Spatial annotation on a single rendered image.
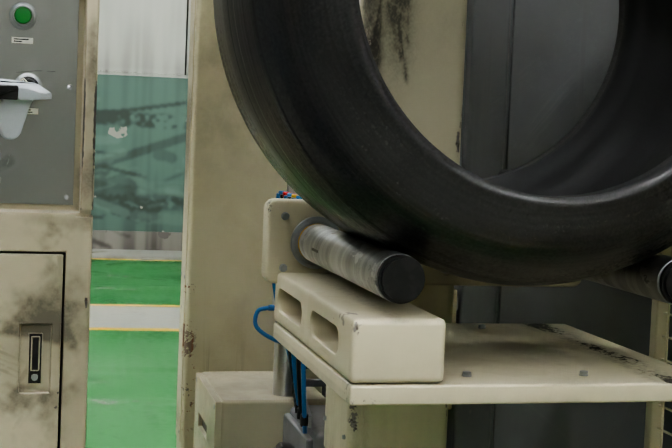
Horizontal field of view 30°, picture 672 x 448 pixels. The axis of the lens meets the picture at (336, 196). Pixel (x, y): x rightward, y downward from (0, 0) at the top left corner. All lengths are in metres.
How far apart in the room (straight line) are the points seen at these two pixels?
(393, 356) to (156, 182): 9.15
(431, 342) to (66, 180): 0.84
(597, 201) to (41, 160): 0.94
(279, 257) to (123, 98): 8.81
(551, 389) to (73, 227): 0.85
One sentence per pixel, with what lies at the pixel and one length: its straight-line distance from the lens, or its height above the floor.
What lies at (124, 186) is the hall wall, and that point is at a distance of 10.25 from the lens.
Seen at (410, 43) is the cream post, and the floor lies 1.14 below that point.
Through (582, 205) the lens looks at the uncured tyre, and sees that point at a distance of 1.16.
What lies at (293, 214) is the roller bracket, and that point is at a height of 0.93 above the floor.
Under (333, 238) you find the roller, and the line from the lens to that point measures 1.32.
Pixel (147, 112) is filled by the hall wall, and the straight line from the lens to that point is 10.24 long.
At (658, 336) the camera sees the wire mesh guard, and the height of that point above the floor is 0.78.
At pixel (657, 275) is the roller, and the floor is 0.91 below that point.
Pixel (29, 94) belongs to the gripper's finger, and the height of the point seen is 1.06.
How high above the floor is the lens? 1.03
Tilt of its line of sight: 3 degrees down
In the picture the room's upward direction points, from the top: 2 degrees clockwise
